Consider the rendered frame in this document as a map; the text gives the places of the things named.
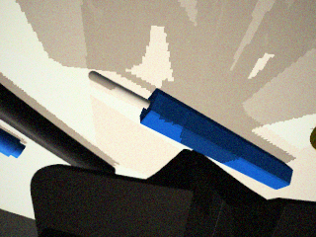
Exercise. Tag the blue stylus with white tip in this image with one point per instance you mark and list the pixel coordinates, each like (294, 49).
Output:
(180, 122)

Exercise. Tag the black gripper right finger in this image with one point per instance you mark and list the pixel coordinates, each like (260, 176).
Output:
(224, 207)

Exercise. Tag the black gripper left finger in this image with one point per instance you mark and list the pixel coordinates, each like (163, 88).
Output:
(91, 203)

